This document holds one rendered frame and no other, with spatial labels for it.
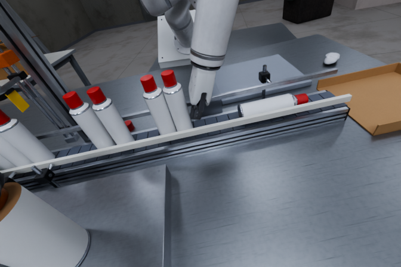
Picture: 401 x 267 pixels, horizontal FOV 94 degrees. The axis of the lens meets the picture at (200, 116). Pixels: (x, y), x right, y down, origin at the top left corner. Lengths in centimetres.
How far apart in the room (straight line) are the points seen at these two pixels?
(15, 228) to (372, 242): 58
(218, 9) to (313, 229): 47
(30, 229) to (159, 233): 21
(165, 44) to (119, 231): 99
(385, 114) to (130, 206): 75
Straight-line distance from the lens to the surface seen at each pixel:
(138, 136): 65
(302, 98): 64
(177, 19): 96
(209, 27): 42
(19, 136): 71
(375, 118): 76
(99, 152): 63
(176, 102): 50
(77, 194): 61
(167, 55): 118
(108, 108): 54
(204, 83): 45
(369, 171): 61
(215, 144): 58
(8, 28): 71
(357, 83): 92
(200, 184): 53
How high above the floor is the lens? 128
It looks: 39 degrees down
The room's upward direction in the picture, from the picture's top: 13 degrees counter-clockwise
